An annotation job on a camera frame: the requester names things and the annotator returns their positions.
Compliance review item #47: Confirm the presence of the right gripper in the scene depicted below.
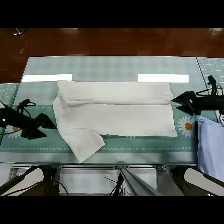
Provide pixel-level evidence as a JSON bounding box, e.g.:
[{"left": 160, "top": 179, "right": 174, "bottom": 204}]
[{"left": 171, "top": 90, "right": 210, "bottom": 116}]

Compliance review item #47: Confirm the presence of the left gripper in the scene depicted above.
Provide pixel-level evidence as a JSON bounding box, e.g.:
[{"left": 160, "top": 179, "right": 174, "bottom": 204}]
[{"left": 18, "top": 112, "right": 58, "bottom": 141}]

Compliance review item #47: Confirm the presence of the white shirt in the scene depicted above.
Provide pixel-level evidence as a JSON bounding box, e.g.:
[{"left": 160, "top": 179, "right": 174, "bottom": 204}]
[{"left": 52, "top": 79, "right": 179, "bottom": 164}]

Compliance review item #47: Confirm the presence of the light blue garment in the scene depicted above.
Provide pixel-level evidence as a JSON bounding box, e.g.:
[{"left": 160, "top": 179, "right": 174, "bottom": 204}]
[{"left": 195, "top": 115, "right": 224, "bottom": 183}]

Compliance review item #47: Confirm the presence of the silver frame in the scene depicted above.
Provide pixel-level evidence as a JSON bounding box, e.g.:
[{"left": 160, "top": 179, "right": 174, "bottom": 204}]
[{"left": 0, "top": 161, "right": 224, "bottom": 197}]

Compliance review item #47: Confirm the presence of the black cable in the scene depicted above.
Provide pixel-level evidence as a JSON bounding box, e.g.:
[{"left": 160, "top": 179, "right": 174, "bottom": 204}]
[{"left": 104, "top": 171, "right": 126, "bottom": 197}]

